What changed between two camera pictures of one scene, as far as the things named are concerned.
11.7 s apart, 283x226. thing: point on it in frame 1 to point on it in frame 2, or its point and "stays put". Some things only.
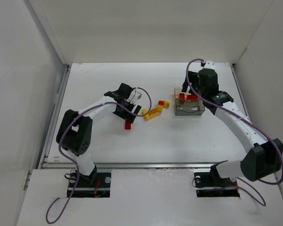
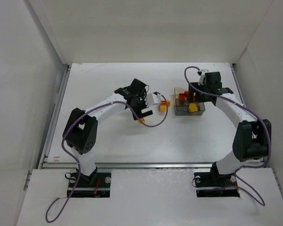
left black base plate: (101, 188) stays put
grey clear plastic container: (189, 108) stays put
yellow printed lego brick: (153, 113) to (192, 107)
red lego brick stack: (188, 97) stays put
